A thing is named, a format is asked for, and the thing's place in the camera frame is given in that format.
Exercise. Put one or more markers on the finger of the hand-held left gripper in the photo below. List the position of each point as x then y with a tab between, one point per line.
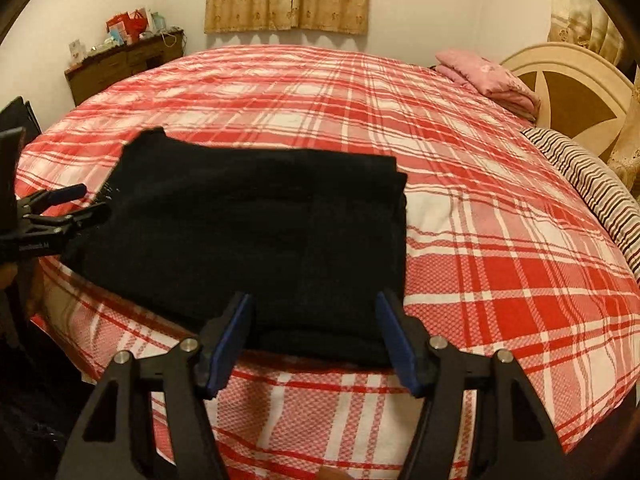
75	222
65	194

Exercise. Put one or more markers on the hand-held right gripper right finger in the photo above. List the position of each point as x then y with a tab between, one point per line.
400	350

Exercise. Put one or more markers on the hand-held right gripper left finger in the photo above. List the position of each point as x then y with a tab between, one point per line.
227	355

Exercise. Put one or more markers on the black pants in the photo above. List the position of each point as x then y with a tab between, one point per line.
240	230

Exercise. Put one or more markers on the black flat panel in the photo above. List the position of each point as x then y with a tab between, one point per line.
17	115

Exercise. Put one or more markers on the red plaid bed cover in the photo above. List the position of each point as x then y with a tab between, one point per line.
475	240

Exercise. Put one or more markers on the brown wooden dresser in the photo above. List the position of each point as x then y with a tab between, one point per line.
115	67

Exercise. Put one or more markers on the white card box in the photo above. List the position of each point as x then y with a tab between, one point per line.
75	52

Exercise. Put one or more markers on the red gift bags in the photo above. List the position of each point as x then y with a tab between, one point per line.
130	25

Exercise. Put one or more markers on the striped pillow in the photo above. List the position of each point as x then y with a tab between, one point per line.
595	185

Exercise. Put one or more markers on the pink folded blanket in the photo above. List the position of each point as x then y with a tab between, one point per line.
487	80

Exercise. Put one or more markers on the cream round headboard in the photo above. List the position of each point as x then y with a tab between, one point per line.
575	90

